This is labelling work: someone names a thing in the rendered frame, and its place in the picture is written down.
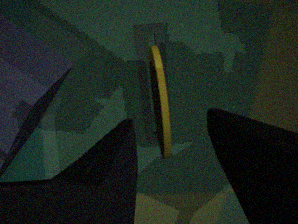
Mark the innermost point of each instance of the gold coin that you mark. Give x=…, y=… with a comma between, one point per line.
x=160, y=102

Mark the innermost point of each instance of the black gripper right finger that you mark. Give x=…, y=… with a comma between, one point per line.
x=261, y=165

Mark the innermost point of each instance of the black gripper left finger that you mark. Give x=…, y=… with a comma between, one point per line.
x=98, y=188

